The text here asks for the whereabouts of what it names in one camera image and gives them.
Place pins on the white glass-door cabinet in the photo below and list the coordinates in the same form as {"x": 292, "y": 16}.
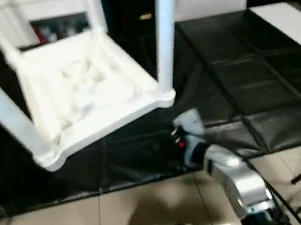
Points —
{"x": 53, "y": 6}

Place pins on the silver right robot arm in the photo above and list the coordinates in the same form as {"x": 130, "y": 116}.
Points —
{"x": 237, "y": 184}

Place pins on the white sheet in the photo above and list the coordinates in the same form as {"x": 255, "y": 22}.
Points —
{"x": 289, "y": 27}

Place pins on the black work mat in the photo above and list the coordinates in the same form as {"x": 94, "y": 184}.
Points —
{"x": 246, "y": 77}

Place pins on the small yellow label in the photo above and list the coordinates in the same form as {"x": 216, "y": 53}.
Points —
{"x": 146, "y": 17}

